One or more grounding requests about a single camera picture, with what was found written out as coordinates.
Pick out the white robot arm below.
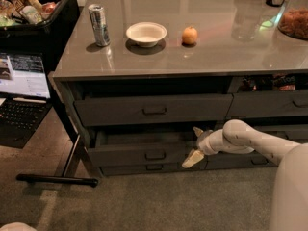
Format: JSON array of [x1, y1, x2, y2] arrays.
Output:
[[182, 119, 308, 231]]

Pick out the glass jar of snacks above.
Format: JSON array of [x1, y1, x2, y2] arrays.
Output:
[[278, 0, 308, 40]]

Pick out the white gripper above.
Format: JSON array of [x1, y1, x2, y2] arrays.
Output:
[[182, 127, 216, 168]]

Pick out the black laptop stand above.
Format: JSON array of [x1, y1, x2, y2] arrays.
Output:
[[15, 80, 98, 188]]

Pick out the grey drawer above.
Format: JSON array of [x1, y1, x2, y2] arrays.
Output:
[[227, 90, 308, 118], [74, 94, 233, 127], [101, 163, 206, 176], [255, 124, 308, 143], [206, 151, 274, 170], [88, 131, 196, 167]]

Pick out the silver drink can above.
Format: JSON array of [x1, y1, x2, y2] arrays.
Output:
[[88, 4, 110, 47]]

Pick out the black bin of snacks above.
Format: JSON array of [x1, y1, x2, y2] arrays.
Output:
[[0, 0, 80, 70]]

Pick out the chip bags in drawer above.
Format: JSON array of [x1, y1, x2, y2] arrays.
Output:
[[239, 74, 296, 91]]

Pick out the open laptop computer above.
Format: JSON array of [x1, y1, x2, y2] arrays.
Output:
[[0, 52, 51, 148]]

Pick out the grey drawer cabinet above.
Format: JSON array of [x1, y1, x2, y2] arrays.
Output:
[[48, 0, 308, 179]]

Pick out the white paper bowl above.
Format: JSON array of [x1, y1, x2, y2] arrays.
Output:
[[126, 22, 167, 47]]

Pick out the orange fruit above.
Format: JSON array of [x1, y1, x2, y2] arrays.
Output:
[[182, 26, 198, 45]]

